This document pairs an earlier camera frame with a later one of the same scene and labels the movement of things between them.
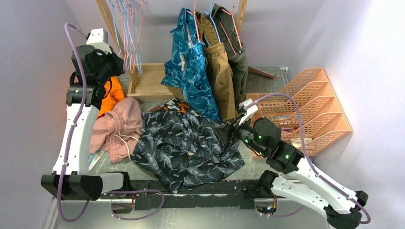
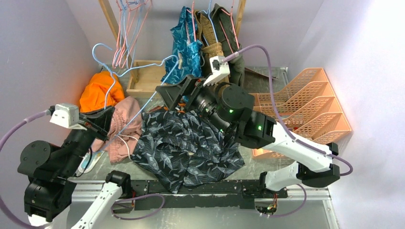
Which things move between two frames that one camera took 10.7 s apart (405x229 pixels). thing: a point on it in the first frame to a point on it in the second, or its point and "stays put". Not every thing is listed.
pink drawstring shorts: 117,131 stays put
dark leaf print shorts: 184,149 stays put
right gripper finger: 229,130 to 171,94
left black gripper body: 110,67 to 102,134
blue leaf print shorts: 187,69 stays put
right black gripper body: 246,132 to 207,101
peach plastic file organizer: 323,123 stays put
